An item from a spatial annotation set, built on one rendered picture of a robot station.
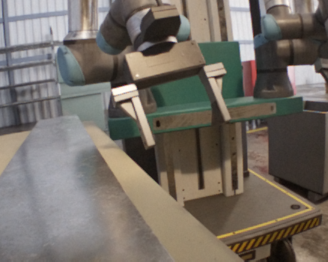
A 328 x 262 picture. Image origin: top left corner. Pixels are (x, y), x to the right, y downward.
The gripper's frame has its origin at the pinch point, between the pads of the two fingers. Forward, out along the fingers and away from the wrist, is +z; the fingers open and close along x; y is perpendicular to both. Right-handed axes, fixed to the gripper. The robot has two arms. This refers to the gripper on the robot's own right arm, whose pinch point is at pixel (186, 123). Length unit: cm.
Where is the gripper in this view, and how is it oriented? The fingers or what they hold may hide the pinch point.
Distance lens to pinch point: 46.2
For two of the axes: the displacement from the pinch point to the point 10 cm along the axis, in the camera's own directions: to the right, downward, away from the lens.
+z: 3.4, 9.2, -1.7
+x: -9.1, 2.8, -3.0
